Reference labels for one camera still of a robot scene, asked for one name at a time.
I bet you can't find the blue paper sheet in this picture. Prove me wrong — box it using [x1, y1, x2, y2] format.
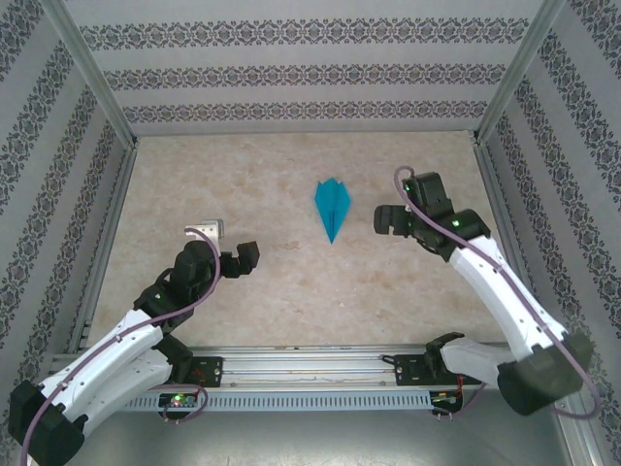
[313, 178, 354, 245]

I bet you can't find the left controller board with LED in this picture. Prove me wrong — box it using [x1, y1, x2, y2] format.
[158, 392, 200, 409]

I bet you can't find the grey metal panel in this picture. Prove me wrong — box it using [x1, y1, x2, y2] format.
[46, 407, 596, 466]

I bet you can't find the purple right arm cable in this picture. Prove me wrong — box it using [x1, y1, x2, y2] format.
[393, 166, 602, 422]

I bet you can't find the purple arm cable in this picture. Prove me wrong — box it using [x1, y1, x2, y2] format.
[393, 166, 602, 422]
[19, 227, 224, 466]

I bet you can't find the aluminium table side rail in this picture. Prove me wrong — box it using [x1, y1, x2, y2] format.
[65, 138, 142, 353]
[473, 140, 554, 350]

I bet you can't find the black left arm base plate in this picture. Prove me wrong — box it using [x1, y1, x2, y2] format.
[186, 356, 225, 389]

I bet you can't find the aluminium mounting rail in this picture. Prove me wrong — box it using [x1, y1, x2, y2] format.
[48, 345, 572, 389]

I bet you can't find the aluminium frame post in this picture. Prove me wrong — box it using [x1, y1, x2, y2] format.
[38, 0, 140, 150]
[470, 0, 569, 147]

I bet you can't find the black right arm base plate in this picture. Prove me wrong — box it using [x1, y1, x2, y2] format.
[393, 352, 481, 388]

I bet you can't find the grey slotted cable duct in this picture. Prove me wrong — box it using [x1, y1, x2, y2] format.
[120, 391, 433, 413]

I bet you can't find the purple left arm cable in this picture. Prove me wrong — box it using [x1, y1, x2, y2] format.
[19, 227, 224, 466]

